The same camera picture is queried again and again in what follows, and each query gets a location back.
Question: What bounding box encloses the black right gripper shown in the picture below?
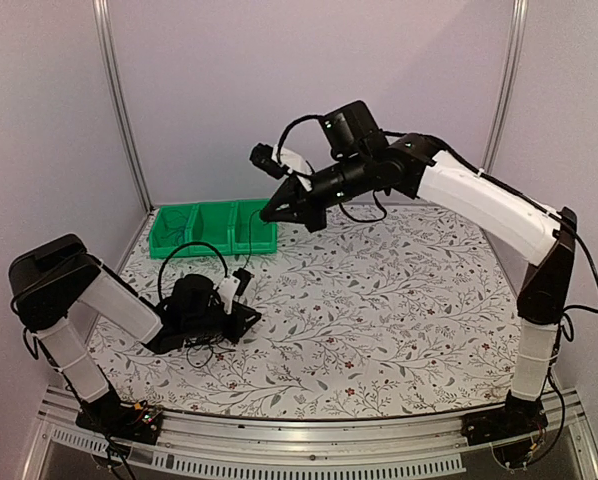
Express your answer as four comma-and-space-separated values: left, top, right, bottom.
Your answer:
258, 152, 372, 233

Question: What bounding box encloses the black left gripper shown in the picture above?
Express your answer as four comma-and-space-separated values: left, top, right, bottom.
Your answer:
183, 302, 261, 344

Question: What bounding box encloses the black cable pile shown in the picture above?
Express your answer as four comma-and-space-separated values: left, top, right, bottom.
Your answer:
183, 209, 275, 369

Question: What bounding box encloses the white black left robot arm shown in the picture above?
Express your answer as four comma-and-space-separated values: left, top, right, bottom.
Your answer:
8, 234, 261, 438

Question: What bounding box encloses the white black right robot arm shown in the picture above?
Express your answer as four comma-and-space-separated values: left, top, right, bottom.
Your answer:
250, 100, 577, 444

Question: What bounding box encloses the green bin right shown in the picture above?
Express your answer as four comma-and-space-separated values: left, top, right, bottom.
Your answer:
232, 199, 277, 254

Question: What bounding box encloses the green bin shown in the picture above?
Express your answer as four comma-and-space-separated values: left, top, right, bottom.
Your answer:
232, 199, 277, 254
148, 204, 197, 259
186, 201, 237, 255

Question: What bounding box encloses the green bin middle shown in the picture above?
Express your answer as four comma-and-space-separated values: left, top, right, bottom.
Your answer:
186, 201, 237, 255

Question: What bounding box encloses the green bin left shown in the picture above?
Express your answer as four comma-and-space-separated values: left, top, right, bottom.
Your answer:
148, 204, 197, 259

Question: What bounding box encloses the floral patterned table mat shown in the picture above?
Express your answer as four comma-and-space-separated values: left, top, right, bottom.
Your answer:
89, 206, 519, 419

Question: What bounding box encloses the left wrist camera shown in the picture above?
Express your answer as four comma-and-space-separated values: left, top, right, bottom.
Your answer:
217, 267, 253, 315

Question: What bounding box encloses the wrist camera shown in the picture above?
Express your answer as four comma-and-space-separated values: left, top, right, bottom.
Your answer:
217, 267, 253, 315
249, 143, 285, 180

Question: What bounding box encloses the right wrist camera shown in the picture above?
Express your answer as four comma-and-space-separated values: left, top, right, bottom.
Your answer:
249, 143, 285, 180

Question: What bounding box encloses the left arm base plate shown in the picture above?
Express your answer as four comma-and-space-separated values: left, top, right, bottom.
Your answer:
76, 399, 164, 445

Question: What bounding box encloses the aluminium back left post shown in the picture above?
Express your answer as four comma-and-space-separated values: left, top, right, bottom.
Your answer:
92, 0, 154, 213

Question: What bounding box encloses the aluminium post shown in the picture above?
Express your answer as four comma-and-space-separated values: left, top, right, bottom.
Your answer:
92, 0, 154, 213
482, 0, 529, 173

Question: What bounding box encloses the aluminium front frame rail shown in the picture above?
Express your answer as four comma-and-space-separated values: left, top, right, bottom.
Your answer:
22, 387, 598, 479

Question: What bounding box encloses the aluminium back right post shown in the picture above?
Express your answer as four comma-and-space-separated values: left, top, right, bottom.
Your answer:
482, 0, 529, 173

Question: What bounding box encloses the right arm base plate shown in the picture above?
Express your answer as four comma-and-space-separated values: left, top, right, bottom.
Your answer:
460, 401, 548, 470

